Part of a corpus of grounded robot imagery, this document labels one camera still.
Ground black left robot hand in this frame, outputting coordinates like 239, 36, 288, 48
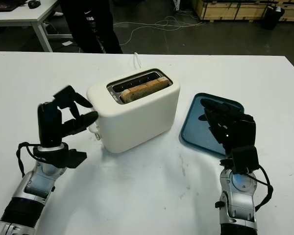
37, 85, 100, 147

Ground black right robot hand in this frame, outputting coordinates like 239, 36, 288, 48
197, 98, 257, 157

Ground white toaster lever knob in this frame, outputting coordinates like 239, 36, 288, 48
88, 119, 100, 134

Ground slice of bread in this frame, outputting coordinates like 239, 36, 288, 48
120, 76, 170, 103

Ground blue plastic tray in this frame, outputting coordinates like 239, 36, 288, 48
178, 92, 245, 157

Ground white two-slot toaster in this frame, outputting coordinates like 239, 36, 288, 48
87, 67, 181, 154

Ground person's dark legs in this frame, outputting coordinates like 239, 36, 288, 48
59, 0, 123, 54

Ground white office desk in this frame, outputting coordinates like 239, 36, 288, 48
0, 0, 75, 52

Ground black trash bin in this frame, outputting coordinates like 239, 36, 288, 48
261, 5, 285, 30

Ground stacked wooden crates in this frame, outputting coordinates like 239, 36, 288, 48
191, 0, 294, 23

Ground black keyboard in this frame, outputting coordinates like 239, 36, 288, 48
0, 0, 18, 12

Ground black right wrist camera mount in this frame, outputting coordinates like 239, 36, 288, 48
229, 144, 260, 174

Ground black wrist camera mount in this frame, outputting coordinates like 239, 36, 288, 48
33, 144, 87, 169
229, 144, 260, 174

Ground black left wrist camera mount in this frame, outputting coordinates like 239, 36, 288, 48
33, 144, 87, 169

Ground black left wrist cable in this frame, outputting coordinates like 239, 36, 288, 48
16, 141, 40, 178

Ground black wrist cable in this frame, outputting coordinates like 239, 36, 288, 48
16, 141, 40, 178
245, 166, 274, 211

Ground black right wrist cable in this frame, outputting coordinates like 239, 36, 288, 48
245, 166, 274, 211

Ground white toaster power cord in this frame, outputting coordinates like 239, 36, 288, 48
133, 51, 143, 69

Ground white floor cables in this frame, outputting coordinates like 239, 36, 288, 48
112, 9, 204, 47

